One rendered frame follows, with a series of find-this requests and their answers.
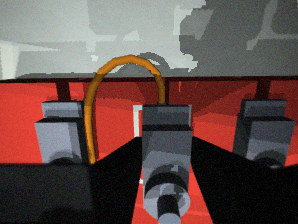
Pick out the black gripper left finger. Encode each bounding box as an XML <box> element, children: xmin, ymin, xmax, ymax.
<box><xmin>0</xmin><ymin>136</ymin><xmax>142</xmax><ymax>224</ymax></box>

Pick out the red flat deck plate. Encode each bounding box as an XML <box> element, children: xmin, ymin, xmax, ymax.
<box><xmin>0</xmin><ymin>76</ymin><xmax>298</xmax><ymax>224</ymax></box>

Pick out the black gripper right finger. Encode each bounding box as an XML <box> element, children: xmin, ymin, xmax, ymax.
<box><xmin>190</xmin><ymin>136</ymin><xmax>298</xmax><ymax>224</ymax></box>

